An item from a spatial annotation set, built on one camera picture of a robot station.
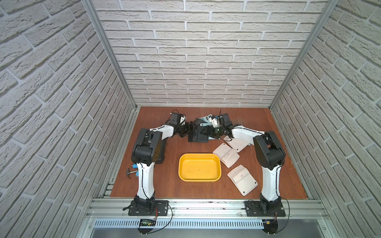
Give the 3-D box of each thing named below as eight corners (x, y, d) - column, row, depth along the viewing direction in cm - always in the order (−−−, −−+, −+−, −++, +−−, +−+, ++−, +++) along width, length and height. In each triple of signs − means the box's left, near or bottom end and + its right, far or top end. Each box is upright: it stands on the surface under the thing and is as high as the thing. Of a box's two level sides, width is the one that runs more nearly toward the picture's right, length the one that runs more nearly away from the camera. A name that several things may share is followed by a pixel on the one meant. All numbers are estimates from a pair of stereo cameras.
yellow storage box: (177, 183, 83) (176, 179, 79) (179, 158, 93) (179, 153, 88) (221, 183, 84) (223, 179, 79) (219, 158, 93) (220, 153, 89)
